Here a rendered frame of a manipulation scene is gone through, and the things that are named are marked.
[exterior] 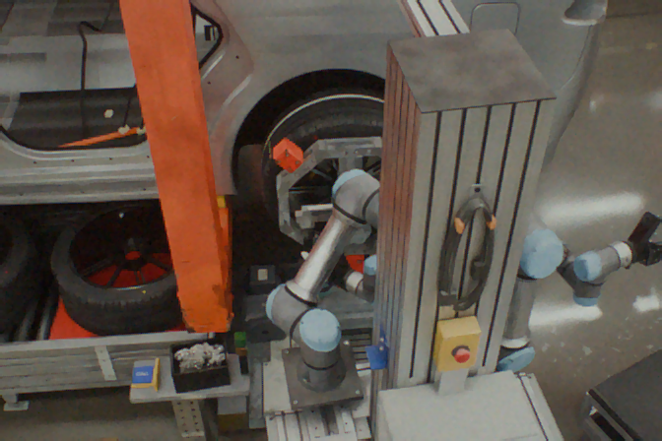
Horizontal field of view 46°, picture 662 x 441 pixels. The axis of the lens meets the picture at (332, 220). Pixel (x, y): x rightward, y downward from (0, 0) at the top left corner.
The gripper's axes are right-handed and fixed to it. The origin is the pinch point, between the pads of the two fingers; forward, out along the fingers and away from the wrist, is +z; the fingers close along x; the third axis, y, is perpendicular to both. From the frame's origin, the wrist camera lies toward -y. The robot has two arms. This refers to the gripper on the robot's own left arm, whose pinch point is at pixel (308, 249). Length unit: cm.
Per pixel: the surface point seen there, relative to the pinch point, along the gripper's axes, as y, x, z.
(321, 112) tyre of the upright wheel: -34, 31, 20
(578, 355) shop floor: 83, 88, -80
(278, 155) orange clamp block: -27.1, 8.9, 21.2
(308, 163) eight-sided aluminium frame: -22.9, 15.9, 13.1
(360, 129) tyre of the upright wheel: -30.8, 35.3, 5.3
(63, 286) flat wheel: 33, -55, 84
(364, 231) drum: -1.4, 19.1, -10.7
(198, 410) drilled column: 54, -52, 11
